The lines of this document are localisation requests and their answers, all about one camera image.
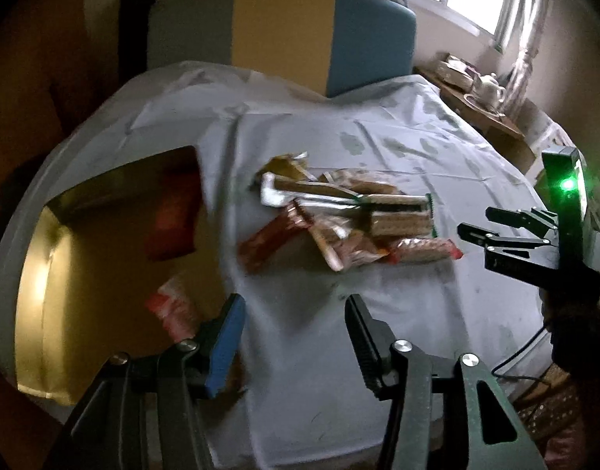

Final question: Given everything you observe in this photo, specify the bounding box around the beige biscuit packet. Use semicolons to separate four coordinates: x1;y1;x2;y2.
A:
310;222;389;273

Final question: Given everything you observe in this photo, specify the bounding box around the white curtain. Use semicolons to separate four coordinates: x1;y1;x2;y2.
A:
493;0;561;114

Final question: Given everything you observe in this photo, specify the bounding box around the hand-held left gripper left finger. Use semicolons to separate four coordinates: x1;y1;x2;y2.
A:
43;294;247;470

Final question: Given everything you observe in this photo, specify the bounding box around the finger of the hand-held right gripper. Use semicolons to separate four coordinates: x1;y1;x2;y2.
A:
457;224;550;253
486;207;557;230

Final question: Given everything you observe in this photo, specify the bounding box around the red and white snack packet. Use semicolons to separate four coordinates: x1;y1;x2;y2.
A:
144;277;203;340

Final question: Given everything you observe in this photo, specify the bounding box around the dark red snack packet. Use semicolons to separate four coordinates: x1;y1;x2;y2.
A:
148;188;199;261

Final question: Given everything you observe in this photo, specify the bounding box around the red-brown snack packet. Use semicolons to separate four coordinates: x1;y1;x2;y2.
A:
238;200;314;273

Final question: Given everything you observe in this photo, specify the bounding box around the wooden side table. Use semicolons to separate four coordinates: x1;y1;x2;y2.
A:
416;65;536;173

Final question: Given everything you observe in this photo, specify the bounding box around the white teapot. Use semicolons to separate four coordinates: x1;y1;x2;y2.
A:
471;72;507;105

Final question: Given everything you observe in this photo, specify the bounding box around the clear brown snack packet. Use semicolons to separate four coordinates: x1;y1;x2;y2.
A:
322;168;399;195

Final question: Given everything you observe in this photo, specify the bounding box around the pale printed tablecloth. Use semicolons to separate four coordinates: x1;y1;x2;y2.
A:
0;61;569;470

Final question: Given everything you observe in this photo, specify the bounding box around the person's right hand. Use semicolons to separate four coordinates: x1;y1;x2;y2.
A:
539;298;600;378

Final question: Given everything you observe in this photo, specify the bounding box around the gold-brown snack packet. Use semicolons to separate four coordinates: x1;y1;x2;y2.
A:
265;153;310;180

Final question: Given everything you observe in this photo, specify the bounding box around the box on side table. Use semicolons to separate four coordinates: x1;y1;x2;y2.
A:
433;53;483;92

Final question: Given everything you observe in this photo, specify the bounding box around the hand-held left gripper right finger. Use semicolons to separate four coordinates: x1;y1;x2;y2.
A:
344;295;550;470

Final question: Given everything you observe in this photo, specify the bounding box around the long silver-ended snack packet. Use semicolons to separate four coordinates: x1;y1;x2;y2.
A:
259;171;399;207

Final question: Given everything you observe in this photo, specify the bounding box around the woven rattan seat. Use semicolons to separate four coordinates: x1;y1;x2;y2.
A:
514;366;600;470

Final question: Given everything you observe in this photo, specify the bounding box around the brown box with gold lining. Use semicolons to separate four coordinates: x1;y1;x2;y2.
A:
13;144;252;398

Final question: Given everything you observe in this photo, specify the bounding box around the orange-red biscuit packet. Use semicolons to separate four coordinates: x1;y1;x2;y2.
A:
387;236;463;264

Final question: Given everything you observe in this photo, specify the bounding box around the black cable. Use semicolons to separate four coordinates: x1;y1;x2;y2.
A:
492;324;551;383

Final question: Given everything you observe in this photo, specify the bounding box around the green-ended cracker packet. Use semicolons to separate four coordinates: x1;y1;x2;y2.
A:
353;193;436;240

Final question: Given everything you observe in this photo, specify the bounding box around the grey yellow blue chair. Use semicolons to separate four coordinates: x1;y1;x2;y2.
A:
119;0;418;99

